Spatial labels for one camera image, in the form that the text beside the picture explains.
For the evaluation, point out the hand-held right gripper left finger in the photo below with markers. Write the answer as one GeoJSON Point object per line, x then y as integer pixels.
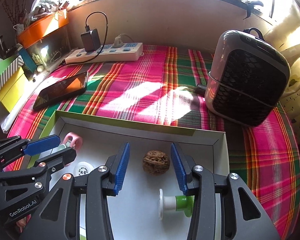
{"type": "Point", "coordinates": [121, 170]}

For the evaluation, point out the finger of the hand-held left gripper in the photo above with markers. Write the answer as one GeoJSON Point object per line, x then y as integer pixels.
{"type": "Point", "coordinates": [40, 145]}
{"type": "Point", "coordinates": [62, 156]}

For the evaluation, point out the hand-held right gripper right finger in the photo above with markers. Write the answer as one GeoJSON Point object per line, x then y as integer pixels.
{"type": "Point", "coordinates": [178, 172]}

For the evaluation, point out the brown walnut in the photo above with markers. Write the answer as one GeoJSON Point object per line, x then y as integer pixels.
{"type": "Point", "coordinates": [156, 161]}

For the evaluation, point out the green white cardboard box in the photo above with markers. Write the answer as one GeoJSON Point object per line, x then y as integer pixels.
{"type": "Point", "coordinates": [140, 140]}

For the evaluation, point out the white round cap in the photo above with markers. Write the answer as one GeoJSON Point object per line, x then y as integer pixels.
{"type": "Point", "coordinates": [83, 170]}

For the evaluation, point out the green white spool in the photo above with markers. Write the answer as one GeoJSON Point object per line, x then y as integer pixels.
{"type": "Point", "coordinates": [170, 203]}

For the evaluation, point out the clear plastic bag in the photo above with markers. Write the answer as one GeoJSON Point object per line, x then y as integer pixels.
{"type": "Point", "coordinates": [11, 120]}

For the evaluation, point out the black smartphone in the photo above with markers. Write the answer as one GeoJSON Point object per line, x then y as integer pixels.
{"type": "Point", "coordinates": [60, 90]}

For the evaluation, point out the yellow box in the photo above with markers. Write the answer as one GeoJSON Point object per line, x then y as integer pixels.
{"type": "Point", "coordinates": [11, 91]}

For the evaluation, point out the striped box with green lid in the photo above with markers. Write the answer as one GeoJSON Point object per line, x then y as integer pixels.
{"type": "Point", "coordinates": [0, 70]}

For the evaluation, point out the teal box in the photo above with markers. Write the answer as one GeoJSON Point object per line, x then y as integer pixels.
{"type": "Point", "coordinates": [27, 58]}

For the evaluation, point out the pink green plaid blanket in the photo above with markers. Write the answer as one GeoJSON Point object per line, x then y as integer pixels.
{"type": "Point", "coordinates": [145, 85]}

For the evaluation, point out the dark printed box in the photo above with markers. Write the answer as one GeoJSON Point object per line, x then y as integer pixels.
{"type": "Point", "coordinates": [55, 45]}

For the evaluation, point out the black grey portable heater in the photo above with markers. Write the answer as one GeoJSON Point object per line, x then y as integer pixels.
{"type": "Point", "coordinates": [250, 87]}

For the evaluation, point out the orange tray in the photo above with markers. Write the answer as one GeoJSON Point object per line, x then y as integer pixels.
{"type": "Point", "coordinates": [40, 28]}

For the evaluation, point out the black charger adapter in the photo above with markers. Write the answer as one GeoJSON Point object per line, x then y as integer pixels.
{"type": "Point", "coordinates": [90, 40]}

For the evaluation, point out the white power strip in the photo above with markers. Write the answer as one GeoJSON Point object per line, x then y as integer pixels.
{"type": "Point", "coordinates": [130, 53]}

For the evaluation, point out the white plug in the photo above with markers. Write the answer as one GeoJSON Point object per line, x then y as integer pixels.
{"type": "Point", "coordinates": [118, 41]}

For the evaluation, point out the dried red branches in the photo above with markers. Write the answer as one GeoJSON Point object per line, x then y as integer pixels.
{"type": "Point", "coordinates": [11, 12]}

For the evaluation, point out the yellow heart-print cloth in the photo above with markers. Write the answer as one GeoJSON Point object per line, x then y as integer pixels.
{"type": "Point", "coordinates": [297, 55]}

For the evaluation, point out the black window hook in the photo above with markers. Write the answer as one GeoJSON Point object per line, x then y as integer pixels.
{"type": "Point", "coordinates": [251, 7]}

